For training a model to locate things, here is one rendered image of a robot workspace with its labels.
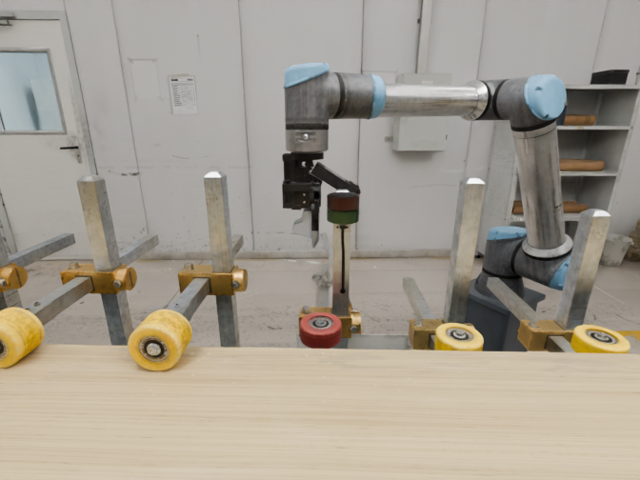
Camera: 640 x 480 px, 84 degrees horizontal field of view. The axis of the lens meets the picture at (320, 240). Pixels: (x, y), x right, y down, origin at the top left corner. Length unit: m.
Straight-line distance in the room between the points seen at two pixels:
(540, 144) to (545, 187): 0.14
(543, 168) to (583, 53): 2.86
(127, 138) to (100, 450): 3.26
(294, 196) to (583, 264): 0.60
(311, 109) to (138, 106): 2.95
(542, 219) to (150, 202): 3.16
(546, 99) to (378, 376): 0.87
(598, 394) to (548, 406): 0.09
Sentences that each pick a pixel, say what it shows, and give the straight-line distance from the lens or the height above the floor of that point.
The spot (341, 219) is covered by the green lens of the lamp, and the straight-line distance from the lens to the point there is 0.63.
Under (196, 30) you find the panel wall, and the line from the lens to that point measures 3.48.
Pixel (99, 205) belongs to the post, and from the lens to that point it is 0.83.
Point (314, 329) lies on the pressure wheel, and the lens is 0.67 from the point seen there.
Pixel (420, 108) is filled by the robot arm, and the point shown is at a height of 1.31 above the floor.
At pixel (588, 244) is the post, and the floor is 1.04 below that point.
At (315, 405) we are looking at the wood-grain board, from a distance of 0.53.
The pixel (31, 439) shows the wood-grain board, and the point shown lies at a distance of 0.60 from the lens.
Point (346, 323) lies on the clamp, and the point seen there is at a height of 0.86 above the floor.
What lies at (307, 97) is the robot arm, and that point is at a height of 1.31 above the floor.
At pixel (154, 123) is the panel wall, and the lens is 3.55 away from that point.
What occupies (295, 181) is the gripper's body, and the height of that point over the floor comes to 1.15.
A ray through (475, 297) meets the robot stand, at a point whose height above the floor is 0.59.
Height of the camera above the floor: 1.27
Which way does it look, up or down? 18 degrees down
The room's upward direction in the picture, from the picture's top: straight up
